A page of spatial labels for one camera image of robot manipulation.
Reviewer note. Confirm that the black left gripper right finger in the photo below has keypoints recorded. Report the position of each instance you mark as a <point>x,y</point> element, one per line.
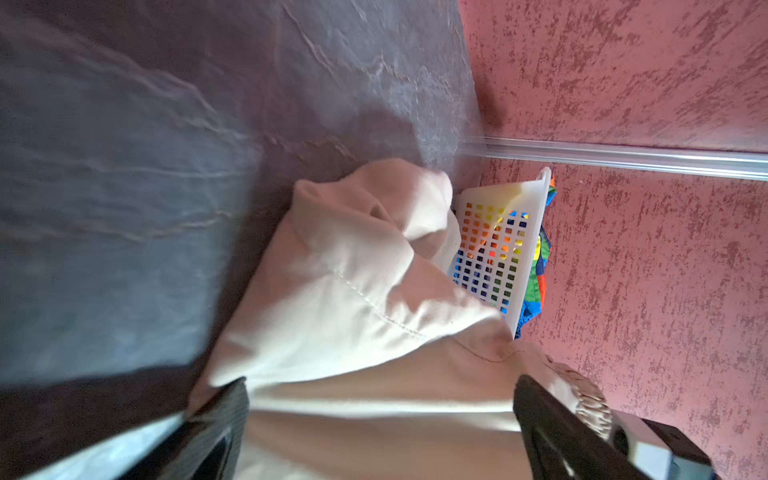
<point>558,444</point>

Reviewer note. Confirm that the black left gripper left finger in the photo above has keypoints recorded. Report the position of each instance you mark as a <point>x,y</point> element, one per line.
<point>206,446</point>

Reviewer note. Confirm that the beige shorts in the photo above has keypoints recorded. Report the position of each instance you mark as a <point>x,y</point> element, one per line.
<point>363,360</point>

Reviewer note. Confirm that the multicolour striped shorts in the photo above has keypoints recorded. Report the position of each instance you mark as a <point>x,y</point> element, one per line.
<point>537,270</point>

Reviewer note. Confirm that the white plastic basket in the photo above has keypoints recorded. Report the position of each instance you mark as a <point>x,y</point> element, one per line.
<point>498,240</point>

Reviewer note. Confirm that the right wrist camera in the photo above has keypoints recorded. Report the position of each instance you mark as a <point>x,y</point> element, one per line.
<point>660,451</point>

